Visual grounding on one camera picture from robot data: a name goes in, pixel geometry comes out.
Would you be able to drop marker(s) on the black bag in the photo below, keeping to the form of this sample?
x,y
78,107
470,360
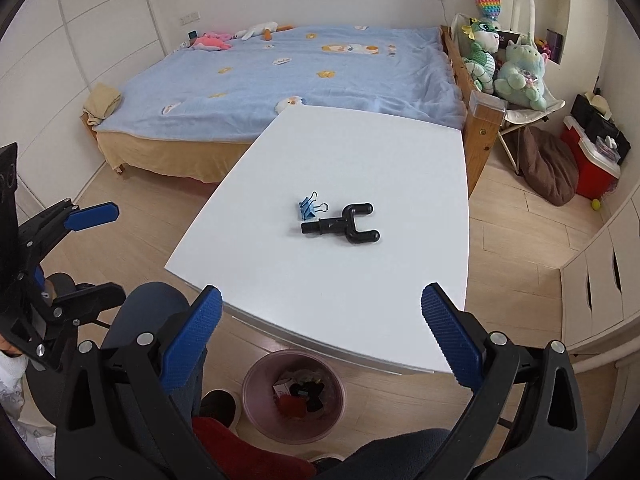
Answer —
x,y
592,120

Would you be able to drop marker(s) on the black forked massage head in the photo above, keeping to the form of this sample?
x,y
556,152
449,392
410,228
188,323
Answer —
x,y
350,225

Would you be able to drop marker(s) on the red cloth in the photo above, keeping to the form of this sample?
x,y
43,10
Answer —
x,y
250,452

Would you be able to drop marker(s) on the wooden bed frame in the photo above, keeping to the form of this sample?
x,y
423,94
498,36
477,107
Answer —
x,y
477,150

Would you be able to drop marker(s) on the clear plastic corner guard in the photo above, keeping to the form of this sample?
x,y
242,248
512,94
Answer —
x,y
487,105

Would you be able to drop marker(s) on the green unicorn plush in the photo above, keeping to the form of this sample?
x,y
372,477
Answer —
x,y
520,72

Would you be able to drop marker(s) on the red cooler box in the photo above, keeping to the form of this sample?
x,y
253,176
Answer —
x,y
590,175

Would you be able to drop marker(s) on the pink plush toy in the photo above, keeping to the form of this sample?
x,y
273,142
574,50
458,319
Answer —
x,y
212,41

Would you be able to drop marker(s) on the beige bed skirt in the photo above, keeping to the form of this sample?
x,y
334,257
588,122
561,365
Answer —
x,y
165,157

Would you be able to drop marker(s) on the green dragon plush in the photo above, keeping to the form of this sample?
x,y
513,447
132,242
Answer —
x,y
480,60

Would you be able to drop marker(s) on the white goose plush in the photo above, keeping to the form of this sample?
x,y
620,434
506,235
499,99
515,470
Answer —
x,y
257,30

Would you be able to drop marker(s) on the white loop fan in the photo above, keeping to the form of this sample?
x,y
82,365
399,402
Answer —
x,y
515,10

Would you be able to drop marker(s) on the white red paper scrap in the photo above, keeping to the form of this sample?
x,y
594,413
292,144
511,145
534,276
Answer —
x,y
281,389

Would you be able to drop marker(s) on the dark pink shelf book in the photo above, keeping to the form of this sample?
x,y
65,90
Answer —
x,y
554,45

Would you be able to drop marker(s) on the blue printed blanket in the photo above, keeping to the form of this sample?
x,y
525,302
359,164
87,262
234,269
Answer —
x,y
250,85

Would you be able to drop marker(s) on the beige folded cloth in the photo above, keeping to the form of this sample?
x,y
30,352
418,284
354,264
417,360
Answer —
x,y
102,102

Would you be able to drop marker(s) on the blue binder clip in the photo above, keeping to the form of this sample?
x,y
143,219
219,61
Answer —
x,y
306,208

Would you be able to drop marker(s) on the pink trash bin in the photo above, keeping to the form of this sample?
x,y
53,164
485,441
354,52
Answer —
x,y
260,410

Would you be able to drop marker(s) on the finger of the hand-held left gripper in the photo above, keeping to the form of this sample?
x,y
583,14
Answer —
x,y
85,300
92,215

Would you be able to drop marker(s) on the black box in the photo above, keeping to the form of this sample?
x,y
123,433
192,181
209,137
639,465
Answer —
x,y
506,40

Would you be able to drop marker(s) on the white drawer cabinet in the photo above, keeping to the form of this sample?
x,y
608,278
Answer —
x,y
605,280

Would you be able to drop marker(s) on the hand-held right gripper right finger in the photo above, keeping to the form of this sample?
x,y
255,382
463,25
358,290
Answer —
x,y
450,335

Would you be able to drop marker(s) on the white wall socket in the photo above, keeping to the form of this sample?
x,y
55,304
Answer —
x,y
190,19

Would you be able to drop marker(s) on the brown bean bag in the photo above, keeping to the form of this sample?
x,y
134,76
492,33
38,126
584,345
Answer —
x,y
550,165

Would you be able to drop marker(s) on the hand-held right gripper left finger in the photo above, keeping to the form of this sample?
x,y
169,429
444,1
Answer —
x,y
192,340

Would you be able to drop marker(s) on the dark sneaker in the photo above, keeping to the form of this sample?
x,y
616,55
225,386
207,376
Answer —
x,y
220,405
325,457

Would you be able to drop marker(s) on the rainbow bubble bag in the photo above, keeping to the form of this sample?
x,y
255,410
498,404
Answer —
x,y
487,5

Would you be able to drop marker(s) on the cream folding chair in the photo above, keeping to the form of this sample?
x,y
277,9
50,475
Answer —
x,y
525,115

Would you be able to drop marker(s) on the white tube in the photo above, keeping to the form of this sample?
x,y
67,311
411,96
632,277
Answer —
x,y
605,357

